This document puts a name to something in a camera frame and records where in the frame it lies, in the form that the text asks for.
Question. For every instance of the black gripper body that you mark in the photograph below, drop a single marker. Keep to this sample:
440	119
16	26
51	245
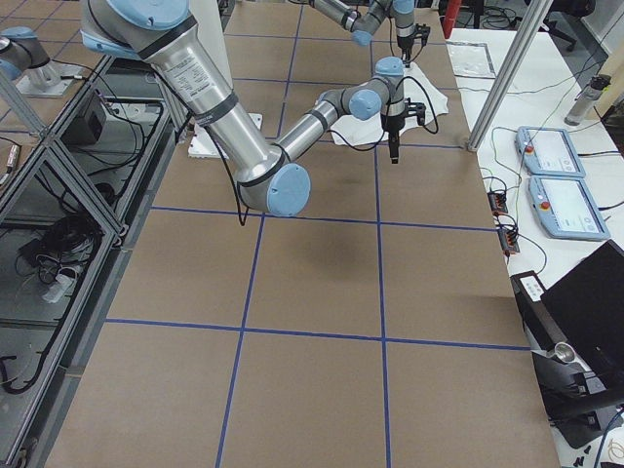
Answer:
392	123
405	45

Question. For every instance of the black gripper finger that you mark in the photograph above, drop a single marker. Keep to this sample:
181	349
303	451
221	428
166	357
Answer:
391	147
396	148
404	59

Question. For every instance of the white printed t-shirt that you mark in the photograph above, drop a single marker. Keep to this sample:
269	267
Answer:
350	130

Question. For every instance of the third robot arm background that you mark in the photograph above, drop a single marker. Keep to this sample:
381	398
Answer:
24	58

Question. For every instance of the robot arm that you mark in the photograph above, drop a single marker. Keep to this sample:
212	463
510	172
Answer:
164	34
363	27

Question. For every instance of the plastic document sleeve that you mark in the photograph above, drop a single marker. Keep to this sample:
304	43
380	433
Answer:
471	59

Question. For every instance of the orange black adapter box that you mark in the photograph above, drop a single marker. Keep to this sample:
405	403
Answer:
498	202

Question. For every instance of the far teach pendant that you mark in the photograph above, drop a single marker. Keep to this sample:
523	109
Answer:
548	152

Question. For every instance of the teach pendant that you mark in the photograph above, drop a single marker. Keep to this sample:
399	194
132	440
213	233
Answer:
548	152
566	208

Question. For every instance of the near teach pendant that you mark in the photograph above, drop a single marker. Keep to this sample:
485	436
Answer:
566	208

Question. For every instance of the grey water bottle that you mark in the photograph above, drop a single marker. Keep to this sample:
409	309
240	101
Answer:
587	99

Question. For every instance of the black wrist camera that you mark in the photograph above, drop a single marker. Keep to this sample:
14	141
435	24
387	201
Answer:
421	33

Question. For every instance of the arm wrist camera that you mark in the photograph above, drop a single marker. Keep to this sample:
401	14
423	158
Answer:
417	110

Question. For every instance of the aluminium frame post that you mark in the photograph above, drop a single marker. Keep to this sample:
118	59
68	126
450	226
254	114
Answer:
533	18

